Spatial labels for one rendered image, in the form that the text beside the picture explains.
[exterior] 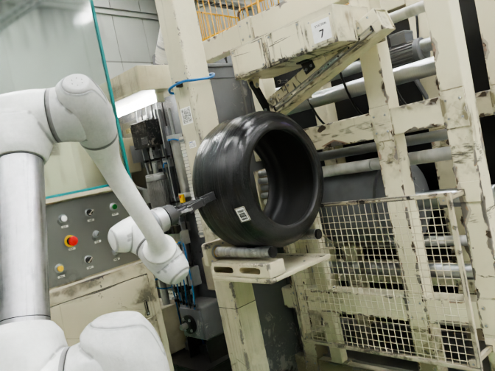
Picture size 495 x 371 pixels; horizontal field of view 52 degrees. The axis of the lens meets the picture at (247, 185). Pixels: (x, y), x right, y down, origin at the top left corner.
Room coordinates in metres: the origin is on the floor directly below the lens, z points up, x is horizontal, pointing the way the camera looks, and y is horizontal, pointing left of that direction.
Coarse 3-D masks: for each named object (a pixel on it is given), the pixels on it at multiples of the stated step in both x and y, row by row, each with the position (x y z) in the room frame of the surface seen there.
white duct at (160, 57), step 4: (160, 28) 2.79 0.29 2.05; (160, 32) 2.80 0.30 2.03; (160, 36) 2.80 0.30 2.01; (160, 40) 2.80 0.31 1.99; (156, 44) 2.84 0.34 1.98; (160, 44) 2.81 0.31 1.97; (156, 48) 2.84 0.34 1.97; (160, 48) 2.81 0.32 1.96; (164, 48) 2.81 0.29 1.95; (156, 52) 2.85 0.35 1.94; (160, 52) 2.83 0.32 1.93; (164, 52) 2.82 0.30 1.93; (156, 56) 2.85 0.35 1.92; (160, 56) 2.84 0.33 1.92; (164, 56) 2.83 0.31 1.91; (156, 60) 2.86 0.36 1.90; (160, 60) 2.85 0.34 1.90; (164, 60) 2.84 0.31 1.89
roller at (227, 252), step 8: (216, 248) 2.16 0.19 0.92; (224, 248) 2.12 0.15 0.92; (232, 248) 2.08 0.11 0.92; (240, 248) 2.04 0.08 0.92; (248, 248) 2.00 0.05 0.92; (256, 248) 1.97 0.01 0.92; (264, 248) 1.93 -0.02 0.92; (272, 248) 1.92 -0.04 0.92; (216, 256) 2.16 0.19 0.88; (224, 256) 2.12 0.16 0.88; (232, 256) 2.08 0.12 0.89; (240, 256) 2.04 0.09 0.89; (248, 256) 2.00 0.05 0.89; (256, 256) 1.97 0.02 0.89; (264, 256) 1.93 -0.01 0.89; (272, 256) 1.91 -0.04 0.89
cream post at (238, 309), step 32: (160, 0) 2.29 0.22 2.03; (192, 0) 2.31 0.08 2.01; (192, 32) 2.28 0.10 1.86; (192, 64) 2.26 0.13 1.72; (192, 96) 2.24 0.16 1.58; (192, 128) 2.26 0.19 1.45; (192, 160) 2.30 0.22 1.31; (224, 288) 2.27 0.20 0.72; (224, 320) 2.31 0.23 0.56; (256, 320) 2.30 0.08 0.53; (256, 352) 2.28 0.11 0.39
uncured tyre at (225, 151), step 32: (224, 128) 2.00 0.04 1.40; (256, 128) 1.95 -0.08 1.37; (288, 128) 2.06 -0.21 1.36; (224, 160) 1.88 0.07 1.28; (288, 160) 2.33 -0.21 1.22; (224, 192) 1.87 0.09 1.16; (288, 192) 2.34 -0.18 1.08; (320, 192) 2.14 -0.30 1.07; (224, 224) 1.94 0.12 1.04; (256, 224) 1.89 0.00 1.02; (288, 224) 2.23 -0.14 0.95
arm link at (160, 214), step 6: (150, 210) 1.72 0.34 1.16; (156, 210) 1.71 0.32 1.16; (162, 210) 1.71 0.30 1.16; (156, 216) 1.68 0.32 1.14; (162, 216) 1.70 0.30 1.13; (168, 216) 1.71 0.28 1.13; (162, 222) 1.69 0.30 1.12; (168, 222) 1.71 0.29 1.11; (162, 228) 1.69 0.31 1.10; (168, 228) 1.72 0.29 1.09
